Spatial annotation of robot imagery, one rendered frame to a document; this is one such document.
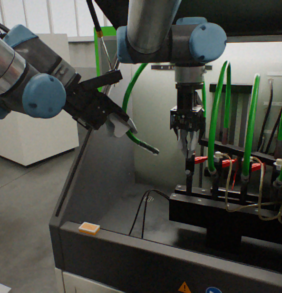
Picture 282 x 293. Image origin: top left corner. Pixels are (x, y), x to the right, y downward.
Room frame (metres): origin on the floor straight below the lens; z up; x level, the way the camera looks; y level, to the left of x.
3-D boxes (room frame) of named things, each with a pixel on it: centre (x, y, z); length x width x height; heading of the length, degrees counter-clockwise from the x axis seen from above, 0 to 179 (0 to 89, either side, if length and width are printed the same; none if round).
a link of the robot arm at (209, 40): (0.65, -0.13, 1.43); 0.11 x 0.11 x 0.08; 4
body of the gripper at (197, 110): (0.74, -0.14, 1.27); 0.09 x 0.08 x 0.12; 157
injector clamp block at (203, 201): (0.75, -0.27, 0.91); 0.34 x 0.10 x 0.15; 67
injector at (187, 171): (0.78, -0.15, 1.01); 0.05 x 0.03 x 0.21; 157
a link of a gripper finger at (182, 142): (0.75, -0.12, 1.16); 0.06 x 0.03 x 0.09; 157
